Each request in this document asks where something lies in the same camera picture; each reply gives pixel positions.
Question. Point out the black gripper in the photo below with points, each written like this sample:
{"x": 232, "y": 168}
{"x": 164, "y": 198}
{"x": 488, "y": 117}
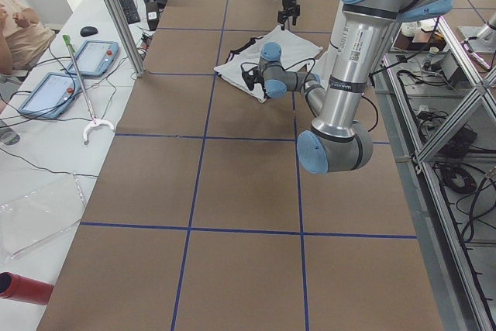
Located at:
{"x": 288, "y": 2}
{"x": 264, "y": 91}

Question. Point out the grey cartoon print t-shirt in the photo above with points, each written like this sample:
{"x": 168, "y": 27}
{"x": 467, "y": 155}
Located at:
{"x": 277, "y": 46}

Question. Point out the black power adapter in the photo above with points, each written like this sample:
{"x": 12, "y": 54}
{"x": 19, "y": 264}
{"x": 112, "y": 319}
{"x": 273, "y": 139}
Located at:
{"x": 152, "y": 15}

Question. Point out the black keyboard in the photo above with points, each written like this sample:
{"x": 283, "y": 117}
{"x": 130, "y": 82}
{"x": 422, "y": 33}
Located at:
{"x": 130, "y": 11}

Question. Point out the far blue teach pendant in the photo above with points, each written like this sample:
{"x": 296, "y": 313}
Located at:
{"x": 94, "y": 57}

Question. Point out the blue teach pendant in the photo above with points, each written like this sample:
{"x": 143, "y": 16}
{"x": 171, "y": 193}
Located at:
{"x": 94, "y": 57}
{"x": 51, "y": 97}

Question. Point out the white reacher grabber tool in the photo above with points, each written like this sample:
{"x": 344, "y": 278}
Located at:
{"x": 95, "y": 122}

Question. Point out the black computer mouse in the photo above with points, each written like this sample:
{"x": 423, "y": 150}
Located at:
{"x": 87, "y": 31}

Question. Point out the near blue teach pendant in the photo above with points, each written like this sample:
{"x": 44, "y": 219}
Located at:
{"x": 51, "y": 97}

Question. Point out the person in beige shirt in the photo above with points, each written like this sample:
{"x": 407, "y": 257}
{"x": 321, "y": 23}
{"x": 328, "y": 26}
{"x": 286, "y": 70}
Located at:
{"x": 24, "y": 38}

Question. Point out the clear plastic sheet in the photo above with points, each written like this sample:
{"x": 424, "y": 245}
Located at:
{"x": 34, "y": 219}

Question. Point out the red cylinder bottle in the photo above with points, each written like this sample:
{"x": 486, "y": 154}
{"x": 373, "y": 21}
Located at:
{"x": 22, "y": 289}

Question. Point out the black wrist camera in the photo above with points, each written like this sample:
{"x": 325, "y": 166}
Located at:
{"x": 251, "y": 78}

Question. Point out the grey aluminium frame post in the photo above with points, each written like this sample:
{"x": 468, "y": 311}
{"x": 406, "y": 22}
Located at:
{"x": 121, "y": 25}

